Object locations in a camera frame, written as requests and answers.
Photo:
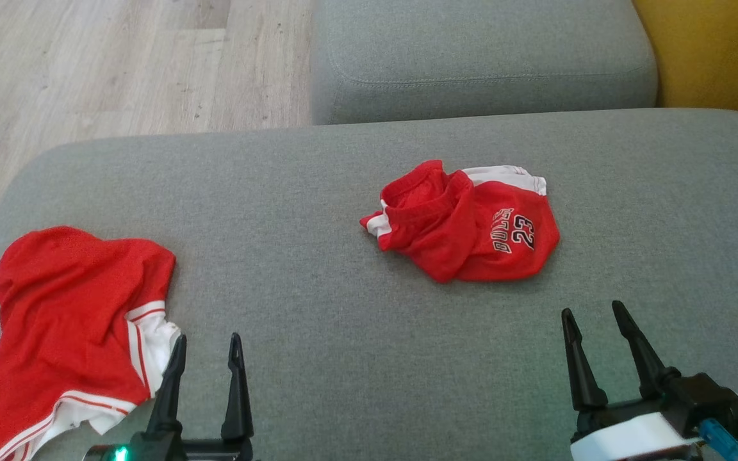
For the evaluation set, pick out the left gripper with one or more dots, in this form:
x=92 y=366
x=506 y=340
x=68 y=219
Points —
x=164 y=449

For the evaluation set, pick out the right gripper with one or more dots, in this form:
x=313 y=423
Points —
x=638 y=438

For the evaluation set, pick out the red garment with white trim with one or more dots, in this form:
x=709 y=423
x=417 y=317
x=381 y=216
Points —
x=55 y=307

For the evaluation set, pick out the red garment with 23 print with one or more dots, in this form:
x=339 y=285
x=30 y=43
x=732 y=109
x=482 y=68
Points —
x=459 y=237

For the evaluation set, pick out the grey fabric sofa seat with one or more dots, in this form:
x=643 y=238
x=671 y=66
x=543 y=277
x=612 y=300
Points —
x=311 y=224

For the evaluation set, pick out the yellow upholstered furniture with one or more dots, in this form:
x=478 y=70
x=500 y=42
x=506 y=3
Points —
x=721 y=51

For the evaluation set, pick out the grey fabric sofa cushion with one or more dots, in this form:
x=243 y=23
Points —
x=471 y=51

